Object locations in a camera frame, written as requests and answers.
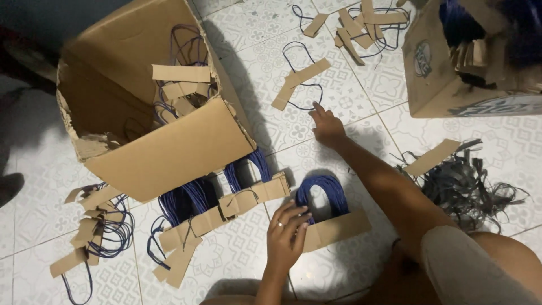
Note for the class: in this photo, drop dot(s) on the person's left hand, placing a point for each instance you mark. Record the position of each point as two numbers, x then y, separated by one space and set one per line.
281 245

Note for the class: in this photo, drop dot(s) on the person's right hand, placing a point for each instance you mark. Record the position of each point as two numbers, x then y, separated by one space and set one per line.
330 129

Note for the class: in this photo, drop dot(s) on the plain cardboard strip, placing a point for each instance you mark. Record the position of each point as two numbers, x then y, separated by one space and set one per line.
432 157

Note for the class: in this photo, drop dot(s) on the person's leg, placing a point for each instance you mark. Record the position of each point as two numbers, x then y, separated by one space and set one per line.
512 250
381 284

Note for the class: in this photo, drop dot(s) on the printed cardboard box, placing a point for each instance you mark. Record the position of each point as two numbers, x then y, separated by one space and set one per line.
436 84

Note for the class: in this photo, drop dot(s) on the large plain cardboard box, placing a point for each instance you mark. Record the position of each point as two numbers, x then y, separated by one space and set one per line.
169 152

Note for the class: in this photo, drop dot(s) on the person's white shorts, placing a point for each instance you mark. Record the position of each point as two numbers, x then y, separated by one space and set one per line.
465 271

